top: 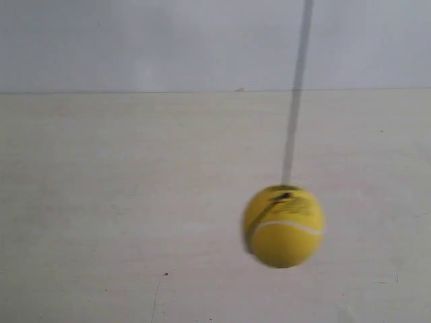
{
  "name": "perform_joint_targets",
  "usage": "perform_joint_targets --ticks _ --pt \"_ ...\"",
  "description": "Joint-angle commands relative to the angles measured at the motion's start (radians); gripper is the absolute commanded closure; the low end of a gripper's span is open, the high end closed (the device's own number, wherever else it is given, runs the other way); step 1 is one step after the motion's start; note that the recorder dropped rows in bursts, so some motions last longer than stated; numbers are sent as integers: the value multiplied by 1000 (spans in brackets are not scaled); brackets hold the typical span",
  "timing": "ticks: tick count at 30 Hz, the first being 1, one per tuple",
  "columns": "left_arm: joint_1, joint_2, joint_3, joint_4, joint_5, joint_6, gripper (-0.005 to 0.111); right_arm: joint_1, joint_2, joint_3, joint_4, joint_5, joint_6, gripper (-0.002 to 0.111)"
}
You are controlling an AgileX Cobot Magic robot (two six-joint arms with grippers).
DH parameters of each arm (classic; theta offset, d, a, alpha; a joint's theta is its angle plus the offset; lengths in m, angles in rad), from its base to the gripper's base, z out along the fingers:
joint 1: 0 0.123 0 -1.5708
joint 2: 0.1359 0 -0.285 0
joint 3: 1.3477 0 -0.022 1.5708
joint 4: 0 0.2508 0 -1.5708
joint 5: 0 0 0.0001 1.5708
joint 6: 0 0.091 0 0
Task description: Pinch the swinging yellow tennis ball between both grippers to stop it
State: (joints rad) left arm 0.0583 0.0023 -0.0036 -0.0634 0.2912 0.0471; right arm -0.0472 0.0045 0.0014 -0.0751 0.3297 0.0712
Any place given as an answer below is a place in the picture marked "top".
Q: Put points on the yellow tennis ball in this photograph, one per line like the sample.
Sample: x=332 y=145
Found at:
x=282 y=225

